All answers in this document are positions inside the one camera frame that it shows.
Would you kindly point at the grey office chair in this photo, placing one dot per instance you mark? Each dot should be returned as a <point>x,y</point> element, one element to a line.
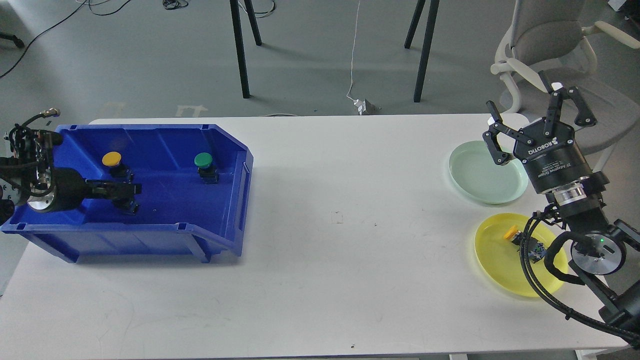
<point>546,35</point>

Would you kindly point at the yellow plate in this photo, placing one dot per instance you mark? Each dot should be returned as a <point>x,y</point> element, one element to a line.
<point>500,259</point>

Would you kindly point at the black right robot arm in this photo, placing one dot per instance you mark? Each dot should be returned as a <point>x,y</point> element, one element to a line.
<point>589,245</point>

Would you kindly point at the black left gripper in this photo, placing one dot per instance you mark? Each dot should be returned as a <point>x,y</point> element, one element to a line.
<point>71,189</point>

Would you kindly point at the light green plate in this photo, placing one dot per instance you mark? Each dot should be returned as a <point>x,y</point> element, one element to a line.
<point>473,172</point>

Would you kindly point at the green button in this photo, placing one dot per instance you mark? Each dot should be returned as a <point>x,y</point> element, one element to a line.
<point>127,205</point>
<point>207,170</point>

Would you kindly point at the white power adapter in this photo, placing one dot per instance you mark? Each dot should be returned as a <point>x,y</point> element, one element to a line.
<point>364,107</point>

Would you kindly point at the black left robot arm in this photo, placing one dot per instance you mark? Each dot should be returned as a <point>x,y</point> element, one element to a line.
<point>29,175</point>

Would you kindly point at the black stand leg left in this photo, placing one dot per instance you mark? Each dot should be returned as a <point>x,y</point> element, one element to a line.
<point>236,24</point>

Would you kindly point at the blue plastic bin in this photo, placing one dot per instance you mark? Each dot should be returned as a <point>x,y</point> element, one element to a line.
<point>178,214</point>

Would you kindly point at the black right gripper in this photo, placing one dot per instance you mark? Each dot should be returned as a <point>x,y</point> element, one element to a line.
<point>550,155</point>

